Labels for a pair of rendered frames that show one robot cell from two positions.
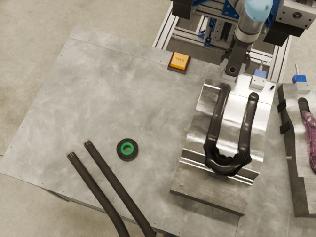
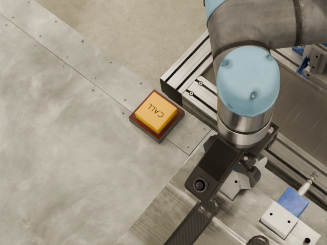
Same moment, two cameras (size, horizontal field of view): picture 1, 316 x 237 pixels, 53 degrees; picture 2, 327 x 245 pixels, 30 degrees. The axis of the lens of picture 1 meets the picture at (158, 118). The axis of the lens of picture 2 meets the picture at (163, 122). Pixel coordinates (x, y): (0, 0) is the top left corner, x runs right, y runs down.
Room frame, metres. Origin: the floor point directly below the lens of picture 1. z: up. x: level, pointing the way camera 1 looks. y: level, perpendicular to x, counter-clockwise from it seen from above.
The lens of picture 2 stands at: (0.30, -0.35, 1.91)
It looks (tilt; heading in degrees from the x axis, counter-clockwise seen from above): 66 degrees down; 31
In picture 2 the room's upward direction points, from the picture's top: 9 degrees counter-clockwise
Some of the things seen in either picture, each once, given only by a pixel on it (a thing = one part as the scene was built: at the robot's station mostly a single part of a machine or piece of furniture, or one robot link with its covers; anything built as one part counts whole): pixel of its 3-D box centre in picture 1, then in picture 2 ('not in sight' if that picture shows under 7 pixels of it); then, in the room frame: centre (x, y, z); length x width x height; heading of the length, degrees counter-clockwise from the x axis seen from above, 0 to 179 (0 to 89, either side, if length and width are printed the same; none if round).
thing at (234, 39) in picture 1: (241, 43); (244, 134); (0.65, -0.28, 1.05); 0.09 x 0.08 x 0.12; 163
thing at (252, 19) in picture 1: (254, 11); (246, 88); (0.65, -0.27, 1.21); 0.09 x 0.08 x 0.11; 28
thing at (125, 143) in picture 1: (127, 149); not in sight; (0.34, 0.11, 0.82); 0.08 x 0.08 x 0.04
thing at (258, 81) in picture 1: (259, 74); (294, 201); (0.64, -0.39, 0.89); 0.13 x 0.05 x 0.05; 163
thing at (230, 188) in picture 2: (232, 66); (243, 163); (0.67, -0.28, 0.89); 0.13 x 0.05 x 0.05; 163
